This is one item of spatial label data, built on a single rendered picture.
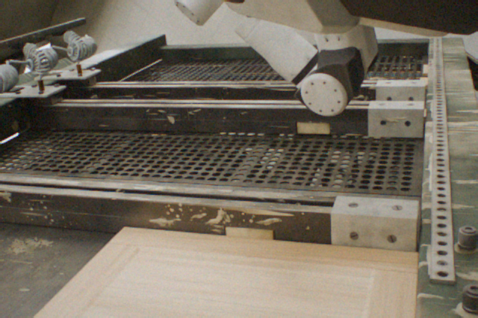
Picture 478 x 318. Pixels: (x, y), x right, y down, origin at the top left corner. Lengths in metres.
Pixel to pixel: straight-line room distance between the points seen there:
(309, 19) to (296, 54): 0.41
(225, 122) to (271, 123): 0.12
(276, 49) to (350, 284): 0.39
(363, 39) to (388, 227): 0.28
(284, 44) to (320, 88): 0.10
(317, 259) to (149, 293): 0.25
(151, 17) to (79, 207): 5.82
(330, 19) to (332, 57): 0.35
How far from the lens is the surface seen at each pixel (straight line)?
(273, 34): 0.94
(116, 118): 1.58
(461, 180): 1.04
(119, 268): 0.89
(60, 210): 1.07
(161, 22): 6.73
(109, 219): 1.02
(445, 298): 0.73
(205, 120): 1.46
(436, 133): 1.24
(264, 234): 0.90
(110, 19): 7.08
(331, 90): 0.89
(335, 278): 0.81
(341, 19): 0.55
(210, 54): 2.41
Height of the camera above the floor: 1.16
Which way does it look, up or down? 2 degrees up
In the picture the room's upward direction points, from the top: 54 degrees counter-clockwise
